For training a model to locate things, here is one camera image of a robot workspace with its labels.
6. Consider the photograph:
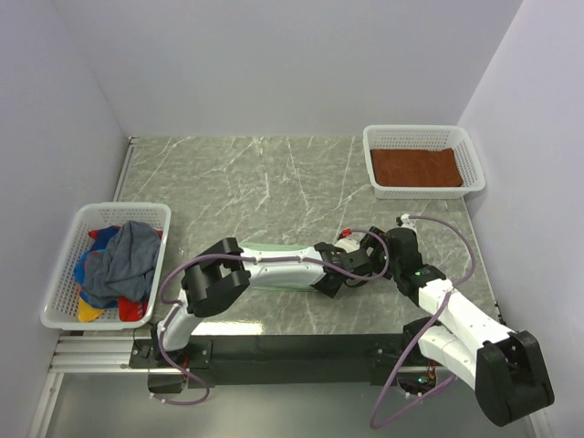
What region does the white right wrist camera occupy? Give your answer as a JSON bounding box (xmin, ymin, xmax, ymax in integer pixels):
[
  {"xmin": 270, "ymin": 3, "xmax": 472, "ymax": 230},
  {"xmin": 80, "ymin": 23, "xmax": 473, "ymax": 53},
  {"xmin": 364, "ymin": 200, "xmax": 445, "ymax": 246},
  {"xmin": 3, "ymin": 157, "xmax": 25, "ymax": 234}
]
[{"xmin": 396, "ymin": 214, "xmax": 417, "ymax": 233}]

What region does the aluminium front frame rail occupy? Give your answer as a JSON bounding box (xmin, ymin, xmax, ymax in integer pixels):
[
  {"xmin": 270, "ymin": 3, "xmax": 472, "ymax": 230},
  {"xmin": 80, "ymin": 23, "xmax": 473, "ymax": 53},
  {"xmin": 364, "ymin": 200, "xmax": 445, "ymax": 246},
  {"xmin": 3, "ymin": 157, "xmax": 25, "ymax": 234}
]
[{"xmin": 26, "ymin": 331, "xmax": 553, "ymax": 438}]

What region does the white laundry basket with clothes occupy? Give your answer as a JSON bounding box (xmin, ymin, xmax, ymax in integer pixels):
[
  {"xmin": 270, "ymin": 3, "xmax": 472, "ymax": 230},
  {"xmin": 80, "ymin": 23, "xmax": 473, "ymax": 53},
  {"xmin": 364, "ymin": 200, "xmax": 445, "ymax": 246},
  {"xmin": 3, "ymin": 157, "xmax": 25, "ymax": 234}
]
[{"xmin": 40, "ymin": 202, "xmax": 172, "ymax": 331}]

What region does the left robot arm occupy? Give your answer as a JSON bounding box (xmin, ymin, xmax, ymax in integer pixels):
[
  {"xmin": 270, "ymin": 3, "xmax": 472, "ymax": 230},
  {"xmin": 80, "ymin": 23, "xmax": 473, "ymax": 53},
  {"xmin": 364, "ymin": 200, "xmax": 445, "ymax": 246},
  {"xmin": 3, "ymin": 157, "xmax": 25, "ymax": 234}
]
[{"xmin": 151, "ymin": 235, "xmax": 389, "ymax": 367}]

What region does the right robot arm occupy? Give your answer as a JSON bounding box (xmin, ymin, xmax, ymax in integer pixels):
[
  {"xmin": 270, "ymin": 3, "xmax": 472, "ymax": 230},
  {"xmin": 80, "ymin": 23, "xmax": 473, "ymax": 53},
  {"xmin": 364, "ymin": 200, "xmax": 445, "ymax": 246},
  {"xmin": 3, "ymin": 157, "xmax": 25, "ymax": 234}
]
[{"xmin": 380, "ymin": 226, "xmax": 555, "ymax": 426}]

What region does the aluminium table edge rail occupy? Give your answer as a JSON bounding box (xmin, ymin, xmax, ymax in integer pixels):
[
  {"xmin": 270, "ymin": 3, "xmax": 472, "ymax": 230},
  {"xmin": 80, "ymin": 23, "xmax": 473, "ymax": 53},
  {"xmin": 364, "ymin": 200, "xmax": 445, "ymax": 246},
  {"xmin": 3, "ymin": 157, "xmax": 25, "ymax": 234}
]
[{"xmin": 112, "ymin": 136, "xmax": 140, "ymax": 202}]

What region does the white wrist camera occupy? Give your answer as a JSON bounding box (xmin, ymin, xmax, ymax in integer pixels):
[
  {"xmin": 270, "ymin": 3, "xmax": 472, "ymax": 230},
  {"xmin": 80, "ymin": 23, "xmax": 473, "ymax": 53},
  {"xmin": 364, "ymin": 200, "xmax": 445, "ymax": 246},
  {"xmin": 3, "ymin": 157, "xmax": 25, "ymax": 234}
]
[
  {"xmin": 334, "ymin": 228, "xmax": 360, "ymax": 253},
  {"xmin": 396, "ymin": 214, "xmax": 417, "ymax": 233}
]

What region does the red patterned cloth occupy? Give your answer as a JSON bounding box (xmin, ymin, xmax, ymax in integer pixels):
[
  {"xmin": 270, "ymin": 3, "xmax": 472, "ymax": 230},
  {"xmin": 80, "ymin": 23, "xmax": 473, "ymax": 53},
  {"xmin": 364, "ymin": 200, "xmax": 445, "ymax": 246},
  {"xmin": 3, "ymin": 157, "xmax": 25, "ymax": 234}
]
[{"xmin": 73, "ymin": 224, "xmax": 164, "ymax": 323}]

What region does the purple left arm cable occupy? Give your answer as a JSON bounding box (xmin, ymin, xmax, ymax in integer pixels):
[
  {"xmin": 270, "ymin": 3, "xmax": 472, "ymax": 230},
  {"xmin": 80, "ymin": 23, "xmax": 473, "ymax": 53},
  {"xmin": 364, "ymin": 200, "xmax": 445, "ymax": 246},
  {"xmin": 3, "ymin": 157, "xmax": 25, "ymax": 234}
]
[{"xmin": 154, "ymin": 228, "xmax": 391, "ymax": 406}]

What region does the mint green towel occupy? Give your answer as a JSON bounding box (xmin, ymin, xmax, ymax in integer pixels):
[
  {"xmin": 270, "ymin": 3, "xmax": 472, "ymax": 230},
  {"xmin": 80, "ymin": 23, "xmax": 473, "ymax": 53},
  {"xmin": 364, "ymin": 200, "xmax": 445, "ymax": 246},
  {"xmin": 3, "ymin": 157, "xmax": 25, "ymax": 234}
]
[{"xmin": 241, "ymin": 243, "xmax": 325, "ymax": 291}]

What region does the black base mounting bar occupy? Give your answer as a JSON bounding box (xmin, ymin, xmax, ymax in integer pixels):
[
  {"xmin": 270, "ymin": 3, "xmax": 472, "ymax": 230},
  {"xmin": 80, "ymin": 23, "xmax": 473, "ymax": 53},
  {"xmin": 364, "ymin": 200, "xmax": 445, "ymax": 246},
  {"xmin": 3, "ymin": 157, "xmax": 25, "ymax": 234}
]
[{"xmin": 130, "ymin": 333, "xmax": 457, "ymax": 390}]

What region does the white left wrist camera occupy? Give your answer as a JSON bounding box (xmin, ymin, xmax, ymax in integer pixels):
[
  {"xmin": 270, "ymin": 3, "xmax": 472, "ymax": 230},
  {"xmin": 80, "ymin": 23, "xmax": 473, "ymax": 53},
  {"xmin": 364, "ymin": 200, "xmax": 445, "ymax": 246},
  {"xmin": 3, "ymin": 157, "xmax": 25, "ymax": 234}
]
[{"xmin": 334, "ymin": 228, "xmax": 360, "ymax": 253}]

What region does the rust brown towel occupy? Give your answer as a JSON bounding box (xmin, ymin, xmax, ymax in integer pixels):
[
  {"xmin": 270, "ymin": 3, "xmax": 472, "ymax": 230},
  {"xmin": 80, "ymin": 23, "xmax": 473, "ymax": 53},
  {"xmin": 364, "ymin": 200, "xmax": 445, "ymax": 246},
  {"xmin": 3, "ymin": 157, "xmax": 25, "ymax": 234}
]
[{"xmin": 370, "ymin": 149, "xmax": 464, "ymax": 188}]

